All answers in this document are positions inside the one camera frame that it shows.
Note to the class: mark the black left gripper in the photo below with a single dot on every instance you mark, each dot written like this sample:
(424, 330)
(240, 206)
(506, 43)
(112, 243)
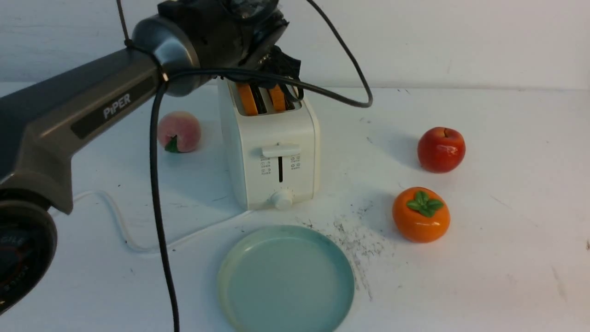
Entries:
(236, 33)

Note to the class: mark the toast slice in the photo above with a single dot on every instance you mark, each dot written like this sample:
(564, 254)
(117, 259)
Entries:
(277, 98)
(248, 101)

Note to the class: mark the light green round plate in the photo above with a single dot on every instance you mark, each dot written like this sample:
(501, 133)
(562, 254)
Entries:
(285, 278)

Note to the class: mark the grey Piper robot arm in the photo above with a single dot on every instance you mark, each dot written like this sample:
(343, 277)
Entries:
(45, 124)

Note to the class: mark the white two-slot toaster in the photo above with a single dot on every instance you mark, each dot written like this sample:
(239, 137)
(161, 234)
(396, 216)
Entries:
(273, 157)

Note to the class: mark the pink peach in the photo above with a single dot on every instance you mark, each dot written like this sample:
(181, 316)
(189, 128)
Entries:
(179, 132)

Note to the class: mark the red apple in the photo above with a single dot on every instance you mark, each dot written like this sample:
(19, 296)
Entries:
(441, 150)

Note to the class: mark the orange persimmon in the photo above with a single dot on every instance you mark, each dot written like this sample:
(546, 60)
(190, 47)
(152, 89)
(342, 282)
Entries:
(421, 215)

